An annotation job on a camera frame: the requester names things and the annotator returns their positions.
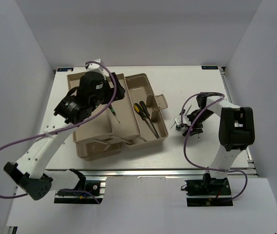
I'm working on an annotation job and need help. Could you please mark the yellow black long screwdriver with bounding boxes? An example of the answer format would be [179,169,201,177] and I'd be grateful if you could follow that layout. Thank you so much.
[139,101,160,138]

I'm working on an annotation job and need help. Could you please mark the beige cantilever toolbox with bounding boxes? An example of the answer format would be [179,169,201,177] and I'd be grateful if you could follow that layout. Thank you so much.
[73,73,168,161]

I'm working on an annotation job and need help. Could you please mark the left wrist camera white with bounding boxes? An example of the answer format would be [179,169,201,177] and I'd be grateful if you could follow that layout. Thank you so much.
[84,62,103,74]

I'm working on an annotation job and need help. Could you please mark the yellow black handle file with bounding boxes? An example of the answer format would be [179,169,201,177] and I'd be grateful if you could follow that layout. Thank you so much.
[133,101,158,138]

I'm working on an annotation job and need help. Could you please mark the blue label sticker left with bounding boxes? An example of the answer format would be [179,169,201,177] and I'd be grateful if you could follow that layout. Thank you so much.
[56,67,74,72]

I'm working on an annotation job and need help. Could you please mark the aluminium front rail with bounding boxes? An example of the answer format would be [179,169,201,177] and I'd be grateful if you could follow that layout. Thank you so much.
[45,168,259,178]

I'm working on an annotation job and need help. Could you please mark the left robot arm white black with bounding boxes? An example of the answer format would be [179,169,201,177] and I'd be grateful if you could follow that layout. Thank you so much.
[4,71,125,200]

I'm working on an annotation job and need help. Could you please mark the blue label sticker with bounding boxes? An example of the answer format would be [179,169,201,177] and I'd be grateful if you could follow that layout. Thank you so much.
[201,65,219,70]
[56,67,74,72]

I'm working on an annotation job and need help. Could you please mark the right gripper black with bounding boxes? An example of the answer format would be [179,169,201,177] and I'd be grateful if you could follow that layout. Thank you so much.
[185,109,214,136]

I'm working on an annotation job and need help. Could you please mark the blue label sticker right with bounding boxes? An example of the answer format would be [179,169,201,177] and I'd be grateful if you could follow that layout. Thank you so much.
[201,65,219,70]

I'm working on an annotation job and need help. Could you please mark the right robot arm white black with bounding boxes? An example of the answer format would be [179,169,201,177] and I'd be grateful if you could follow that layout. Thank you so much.
[179,92,255,195]

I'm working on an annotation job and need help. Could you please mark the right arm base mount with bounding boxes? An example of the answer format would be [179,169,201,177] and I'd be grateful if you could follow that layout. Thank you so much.
[181,178,233,207]

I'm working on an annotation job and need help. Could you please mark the small black green precision screwdriver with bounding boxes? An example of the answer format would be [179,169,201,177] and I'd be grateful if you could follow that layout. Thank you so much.
[109,105,120,123]

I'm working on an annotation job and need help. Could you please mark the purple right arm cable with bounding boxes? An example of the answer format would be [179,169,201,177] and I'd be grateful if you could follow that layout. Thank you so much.
[179,91,248,202]

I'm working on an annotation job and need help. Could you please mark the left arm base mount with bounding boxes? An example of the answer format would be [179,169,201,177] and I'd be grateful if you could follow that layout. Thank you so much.
[54,176,106,205]

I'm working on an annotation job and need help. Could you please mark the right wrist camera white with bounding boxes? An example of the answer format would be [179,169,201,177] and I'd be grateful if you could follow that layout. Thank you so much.
[171,116,185,131]

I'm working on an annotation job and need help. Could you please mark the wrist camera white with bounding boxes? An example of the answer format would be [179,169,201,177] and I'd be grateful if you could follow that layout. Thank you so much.
[84,62,103,74]
[171,116,185,131]

